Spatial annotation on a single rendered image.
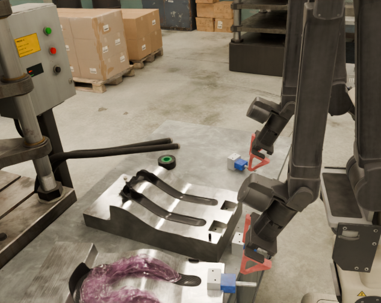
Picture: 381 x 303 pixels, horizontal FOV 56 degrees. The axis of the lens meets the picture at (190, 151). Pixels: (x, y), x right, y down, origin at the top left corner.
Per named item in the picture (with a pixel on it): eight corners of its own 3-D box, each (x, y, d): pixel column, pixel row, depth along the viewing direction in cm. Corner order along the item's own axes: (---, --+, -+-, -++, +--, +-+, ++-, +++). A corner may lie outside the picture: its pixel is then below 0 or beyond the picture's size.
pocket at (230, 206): (237, 211, 123) (238, 202, 121) (232, 220, 119) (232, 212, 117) (224, 208, 124) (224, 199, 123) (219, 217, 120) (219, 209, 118)
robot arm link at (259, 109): (300, 106, 105) (297, 95, 112) (265, 88, 104) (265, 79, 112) (278, 137, 112) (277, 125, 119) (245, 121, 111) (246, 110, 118)
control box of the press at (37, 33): (118, 259, 220) (62, 3, 146) (87, 299, 196) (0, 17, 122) (89, 249, 229) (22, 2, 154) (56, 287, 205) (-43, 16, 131)
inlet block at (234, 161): (259, 173, 151) (259, 162, 148) (252, 178, 148) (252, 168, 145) (234, 163, 159) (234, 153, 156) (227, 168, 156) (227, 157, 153)
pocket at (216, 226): (227, 231, 114) (227, 223, 112) (221, 243, 110) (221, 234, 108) (213, 228, 116) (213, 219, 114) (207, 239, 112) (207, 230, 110)
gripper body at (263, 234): (246, 246, 78) (263, 225, 74) (248, 216, 87) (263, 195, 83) (272, 258, 79) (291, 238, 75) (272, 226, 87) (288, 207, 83)
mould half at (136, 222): (242, 213, 130) (242, 182, 123) (216, 265, 110) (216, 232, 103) (125, 185, 149) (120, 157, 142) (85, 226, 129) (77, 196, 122)
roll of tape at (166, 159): (159, 171, 156) (157, 165, 155) (157, 162, 163) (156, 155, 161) (177, 169, 157) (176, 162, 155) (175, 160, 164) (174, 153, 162)
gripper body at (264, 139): (253, 148, 115) (264, 130, 111) (253, 133, 123) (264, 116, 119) (271, 157, 115) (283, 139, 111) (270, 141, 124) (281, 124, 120)
